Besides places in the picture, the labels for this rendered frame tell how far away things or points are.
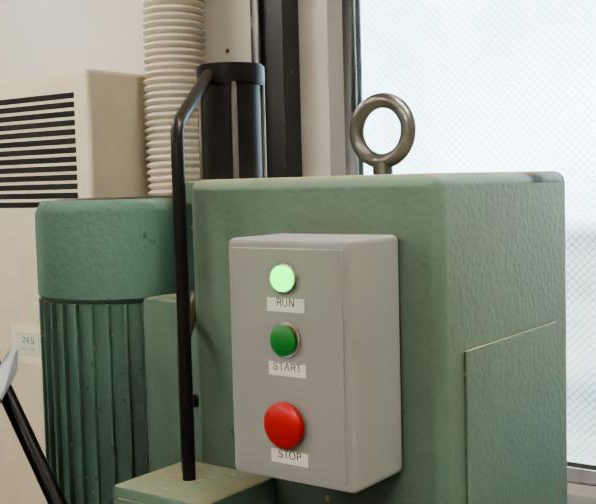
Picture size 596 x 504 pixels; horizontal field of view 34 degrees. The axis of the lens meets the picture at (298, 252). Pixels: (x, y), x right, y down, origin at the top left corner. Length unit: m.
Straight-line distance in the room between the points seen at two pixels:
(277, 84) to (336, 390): 1.75
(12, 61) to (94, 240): 2.27
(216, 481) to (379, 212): 0.23
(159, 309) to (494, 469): 0.31
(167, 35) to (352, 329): 1.87
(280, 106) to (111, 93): 0.44
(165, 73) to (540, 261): 1.74
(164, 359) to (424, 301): 0.29
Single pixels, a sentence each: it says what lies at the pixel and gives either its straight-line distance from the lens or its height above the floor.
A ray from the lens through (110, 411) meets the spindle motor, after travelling 0.91.
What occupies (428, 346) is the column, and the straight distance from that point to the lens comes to 0.66.
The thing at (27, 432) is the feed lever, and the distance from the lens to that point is 0.90.
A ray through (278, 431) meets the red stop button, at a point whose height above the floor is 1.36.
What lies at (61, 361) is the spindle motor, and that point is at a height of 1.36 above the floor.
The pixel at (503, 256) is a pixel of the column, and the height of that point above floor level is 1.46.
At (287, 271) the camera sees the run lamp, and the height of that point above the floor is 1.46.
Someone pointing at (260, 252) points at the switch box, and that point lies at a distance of 0.65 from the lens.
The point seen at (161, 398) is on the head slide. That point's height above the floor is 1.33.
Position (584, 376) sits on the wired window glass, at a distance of 2.19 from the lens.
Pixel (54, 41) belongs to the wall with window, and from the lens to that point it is 3.00.
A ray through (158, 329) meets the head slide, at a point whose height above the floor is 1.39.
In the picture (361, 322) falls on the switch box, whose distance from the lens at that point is 0.62.
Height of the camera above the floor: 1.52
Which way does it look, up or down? 4 degrees down
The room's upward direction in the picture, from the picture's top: 2 degrees counter-clockwise
